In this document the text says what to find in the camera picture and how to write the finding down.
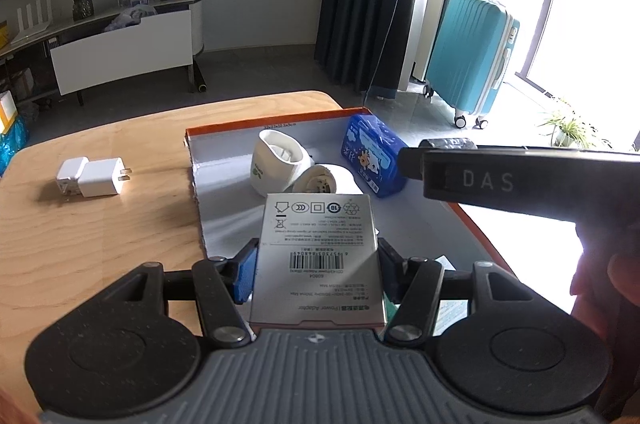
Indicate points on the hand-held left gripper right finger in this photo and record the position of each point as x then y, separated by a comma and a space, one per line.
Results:
390, 274

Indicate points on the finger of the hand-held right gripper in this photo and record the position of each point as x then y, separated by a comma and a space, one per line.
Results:
412, 162

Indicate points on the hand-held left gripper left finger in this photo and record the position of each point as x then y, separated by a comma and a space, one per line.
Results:
245, 274

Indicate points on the black packet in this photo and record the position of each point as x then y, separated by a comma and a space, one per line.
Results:
450, 143

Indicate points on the white adapter box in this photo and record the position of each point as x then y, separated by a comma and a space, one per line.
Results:
320, 254

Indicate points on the cardboard box with orange rim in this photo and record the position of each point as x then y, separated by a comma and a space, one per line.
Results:
225, 184

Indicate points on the person's right hand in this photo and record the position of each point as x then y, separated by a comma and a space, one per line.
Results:
595, 284

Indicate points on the blue tissue pack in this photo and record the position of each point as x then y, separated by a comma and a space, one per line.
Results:
370, 153

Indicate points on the small potted plant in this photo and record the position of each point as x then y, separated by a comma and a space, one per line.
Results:
570, 126

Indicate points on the teal suitcase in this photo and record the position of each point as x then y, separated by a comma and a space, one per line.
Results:
470, 53

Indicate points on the white charger with prongs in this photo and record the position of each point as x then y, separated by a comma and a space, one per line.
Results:
102, 179

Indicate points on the small white charger plug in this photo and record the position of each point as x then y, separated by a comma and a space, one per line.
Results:
70, 174

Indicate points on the white media console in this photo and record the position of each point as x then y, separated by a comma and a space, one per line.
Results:
125, 48

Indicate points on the blue plastic bags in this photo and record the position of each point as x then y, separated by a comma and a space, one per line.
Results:
12, 138

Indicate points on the pile of light cloth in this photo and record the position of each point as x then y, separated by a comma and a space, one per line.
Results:
130, 17

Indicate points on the white router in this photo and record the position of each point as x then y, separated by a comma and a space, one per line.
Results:
32, 21

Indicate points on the yellow box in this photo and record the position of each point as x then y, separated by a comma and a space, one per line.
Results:
4, 34

